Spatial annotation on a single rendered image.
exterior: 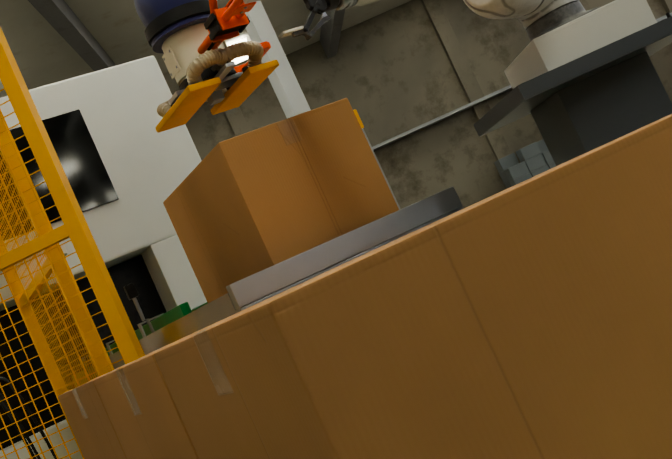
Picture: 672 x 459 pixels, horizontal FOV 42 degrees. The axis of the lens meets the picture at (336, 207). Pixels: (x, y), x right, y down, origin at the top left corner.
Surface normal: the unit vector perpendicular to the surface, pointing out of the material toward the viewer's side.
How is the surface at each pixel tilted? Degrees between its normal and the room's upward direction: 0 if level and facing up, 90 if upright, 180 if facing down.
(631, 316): 90
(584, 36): 90
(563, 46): 90
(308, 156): 90
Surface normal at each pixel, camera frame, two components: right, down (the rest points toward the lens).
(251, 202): 0.40, -0.25
